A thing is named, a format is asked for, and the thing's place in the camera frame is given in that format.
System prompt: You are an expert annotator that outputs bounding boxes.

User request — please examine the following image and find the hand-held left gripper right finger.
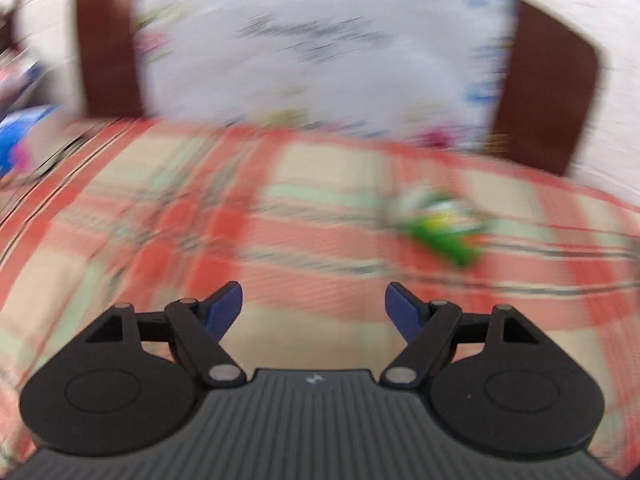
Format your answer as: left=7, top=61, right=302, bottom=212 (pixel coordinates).
left=380, top=281, right=542, bottom=389

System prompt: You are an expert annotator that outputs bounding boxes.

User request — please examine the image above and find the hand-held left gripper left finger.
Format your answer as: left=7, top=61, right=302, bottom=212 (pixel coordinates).
left=86, top=281, right=247, bottom=389

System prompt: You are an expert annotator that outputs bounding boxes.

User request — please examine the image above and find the small green box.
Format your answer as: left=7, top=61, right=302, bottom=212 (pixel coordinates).
left=392, top=187, right=488, bottom=267

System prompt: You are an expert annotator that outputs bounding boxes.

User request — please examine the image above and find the plaid tablecloth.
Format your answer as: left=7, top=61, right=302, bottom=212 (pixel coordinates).
left=0, top=117, right=640, bottom=480

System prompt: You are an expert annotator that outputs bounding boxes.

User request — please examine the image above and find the wide brown chair back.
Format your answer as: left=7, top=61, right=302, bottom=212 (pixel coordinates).
left=489, top=0, right=601, bottom=177

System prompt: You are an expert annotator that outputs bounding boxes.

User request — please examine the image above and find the blue tissue pack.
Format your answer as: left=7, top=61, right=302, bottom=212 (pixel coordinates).
left=0, top=104, right=62, bottom=181

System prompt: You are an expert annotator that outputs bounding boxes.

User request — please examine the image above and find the narrow brown chair back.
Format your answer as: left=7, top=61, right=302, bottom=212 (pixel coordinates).
left=75, top=0, right=147, bottom=121

